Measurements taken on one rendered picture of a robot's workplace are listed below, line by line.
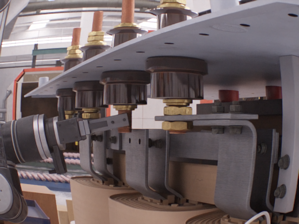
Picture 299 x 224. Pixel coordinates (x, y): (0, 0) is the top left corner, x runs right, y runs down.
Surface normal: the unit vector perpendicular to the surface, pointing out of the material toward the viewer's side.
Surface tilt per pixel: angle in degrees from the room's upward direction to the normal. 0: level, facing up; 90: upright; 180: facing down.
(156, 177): 90
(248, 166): 90
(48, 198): 90
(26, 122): 49
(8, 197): 76
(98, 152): 90
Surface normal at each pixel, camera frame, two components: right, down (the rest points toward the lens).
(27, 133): -0.05, -0.25
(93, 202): -0.63, -0.02
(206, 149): -0.94, -0.01
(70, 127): 0.00, -0.02
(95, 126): 0.49, -0.11
